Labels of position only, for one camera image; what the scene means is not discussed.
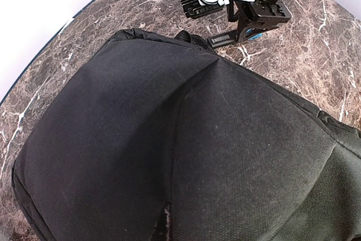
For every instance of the black student backpack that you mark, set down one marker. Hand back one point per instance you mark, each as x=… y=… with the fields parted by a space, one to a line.
x=158 y=138

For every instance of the black marker blue cap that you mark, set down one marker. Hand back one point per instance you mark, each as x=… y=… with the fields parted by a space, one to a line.
x=230 y=38

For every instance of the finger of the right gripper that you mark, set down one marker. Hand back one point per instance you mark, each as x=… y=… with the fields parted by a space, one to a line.
x=248 y=30

